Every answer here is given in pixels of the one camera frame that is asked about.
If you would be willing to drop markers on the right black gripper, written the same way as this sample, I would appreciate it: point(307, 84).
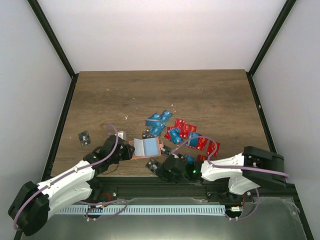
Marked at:
point(162, 173)

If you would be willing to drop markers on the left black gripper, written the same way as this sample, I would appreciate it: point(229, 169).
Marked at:
point(129, 155)

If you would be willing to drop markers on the black VIP card front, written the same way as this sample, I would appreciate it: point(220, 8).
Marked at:
point(154, 166)

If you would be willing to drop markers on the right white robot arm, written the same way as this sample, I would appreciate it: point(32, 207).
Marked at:
point(251, 169)

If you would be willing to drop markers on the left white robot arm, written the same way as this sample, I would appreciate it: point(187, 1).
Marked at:
point(36, 203)

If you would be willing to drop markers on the blue card beside black pair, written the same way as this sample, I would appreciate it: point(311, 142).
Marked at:
point(188, 158)

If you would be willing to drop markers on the black cards under blue pile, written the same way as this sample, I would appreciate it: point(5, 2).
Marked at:
point(147, 134)

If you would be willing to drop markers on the red card pile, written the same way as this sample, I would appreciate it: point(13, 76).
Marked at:
point(183, 131)

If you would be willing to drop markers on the lone black card far left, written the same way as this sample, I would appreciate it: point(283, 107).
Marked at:
point(84, 138)

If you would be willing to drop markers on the blue card pile top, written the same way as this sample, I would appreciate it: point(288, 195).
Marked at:
point(157, 122)

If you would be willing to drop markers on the metal sheet front panel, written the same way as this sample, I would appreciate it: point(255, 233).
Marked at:
point(272, 218)

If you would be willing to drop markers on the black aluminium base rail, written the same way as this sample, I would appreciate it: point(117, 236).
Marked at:
point(153, 187)

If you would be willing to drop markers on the light blue slotted cable duct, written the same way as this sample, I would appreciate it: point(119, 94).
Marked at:
point(144, 210)

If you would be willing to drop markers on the right black frame post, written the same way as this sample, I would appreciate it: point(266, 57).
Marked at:
point(275, 29)

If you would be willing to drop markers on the black frame post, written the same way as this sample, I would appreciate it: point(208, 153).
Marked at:
point(275, 29)
point(40, 15)

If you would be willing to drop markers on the left black frame post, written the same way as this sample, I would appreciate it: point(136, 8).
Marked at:
point(40, 15)

